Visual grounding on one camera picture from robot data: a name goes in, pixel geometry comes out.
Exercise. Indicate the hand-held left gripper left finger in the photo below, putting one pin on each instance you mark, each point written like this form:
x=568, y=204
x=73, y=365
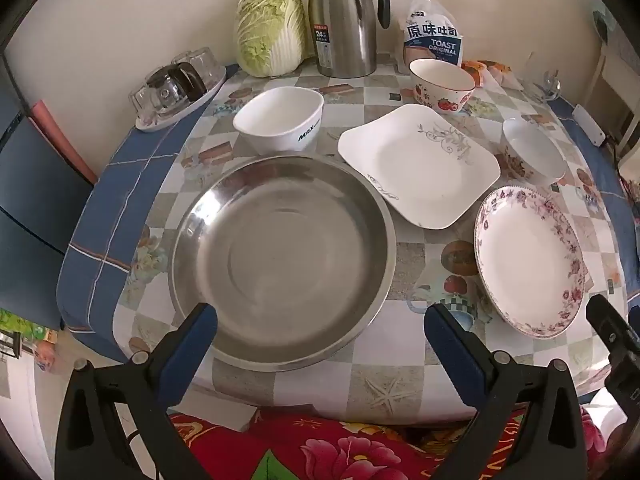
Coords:
x=197, y=332

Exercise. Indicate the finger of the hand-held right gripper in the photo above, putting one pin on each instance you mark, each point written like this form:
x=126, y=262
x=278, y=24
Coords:
x=607, y=322

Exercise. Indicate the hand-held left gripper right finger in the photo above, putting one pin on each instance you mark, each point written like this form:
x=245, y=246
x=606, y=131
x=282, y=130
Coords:
x=450, y=347

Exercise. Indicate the round floral rim plate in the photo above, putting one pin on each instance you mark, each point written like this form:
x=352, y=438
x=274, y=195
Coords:
x=530, y=265

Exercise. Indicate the large stainless steel basin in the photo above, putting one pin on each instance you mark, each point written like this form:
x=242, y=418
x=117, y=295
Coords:
x=285, y=260

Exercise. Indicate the white square plate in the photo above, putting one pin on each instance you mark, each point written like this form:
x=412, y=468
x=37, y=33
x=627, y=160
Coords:
x=420, y=170

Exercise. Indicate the small floral print bowl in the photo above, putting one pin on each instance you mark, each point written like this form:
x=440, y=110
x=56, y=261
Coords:
x=535, y=147

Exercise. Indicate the white square bowl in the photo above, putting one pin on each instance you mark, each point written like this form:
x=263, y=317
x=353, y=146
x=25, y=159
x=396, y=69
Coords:
x=280, y=125

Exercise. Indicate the strawberry print bowl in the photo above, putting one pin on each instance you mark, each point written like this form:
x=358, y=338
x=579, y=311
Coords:
x=442, y=97

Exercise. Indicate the white paper sheet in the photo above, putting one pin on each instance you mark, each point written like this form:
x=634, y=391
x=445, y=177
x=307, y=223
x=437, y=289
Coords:
x=220, y=415

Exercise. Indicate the red floral cloth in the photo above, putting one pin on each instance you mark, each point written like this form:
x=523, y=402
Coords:
x=350, y=450

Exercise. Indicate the green printed bag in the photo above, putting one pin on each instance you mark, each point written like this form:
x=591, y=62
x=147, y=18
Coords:
x=25, y=325

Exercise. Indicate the white power strip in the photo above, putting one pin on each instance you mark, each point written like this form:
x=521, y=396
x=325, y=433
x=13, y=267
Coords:
x=590, y=127

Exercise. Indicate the white oval tray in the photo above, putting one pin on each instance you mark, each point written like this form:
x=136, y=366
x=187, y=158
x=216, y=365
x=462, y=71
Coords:
x=150, y=126

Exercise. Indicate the cream wooden chair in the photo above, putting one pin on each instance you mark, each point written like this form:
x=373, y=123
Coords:
x=617, y=95

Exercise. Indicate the clear glass mug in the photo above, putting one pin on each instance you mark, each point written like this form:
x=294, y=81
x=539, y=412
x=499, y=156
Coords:
x=547, y=87

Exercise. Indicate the small glass on saucer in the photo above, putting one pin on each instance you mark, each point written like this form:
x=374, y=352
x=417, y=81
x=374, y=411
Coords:
x=175, y=77

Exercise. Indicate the orange snack packet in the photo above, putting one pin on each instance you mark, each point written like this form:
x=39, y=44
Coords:
x=472, y=71
x=502, y=75

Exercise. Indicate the napa cabbage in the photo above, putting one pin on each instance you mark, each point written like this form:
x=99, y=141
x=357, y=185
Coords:
x=270, y=30

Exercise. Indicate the toast bread bag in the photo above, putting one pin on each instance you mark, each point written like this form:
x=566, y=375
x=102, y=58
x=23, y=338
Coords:
x=432, y=35

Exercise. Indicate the stainless steel thermos jug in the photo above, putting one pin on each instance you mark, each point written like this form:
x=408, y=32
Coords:
x=340, y=25

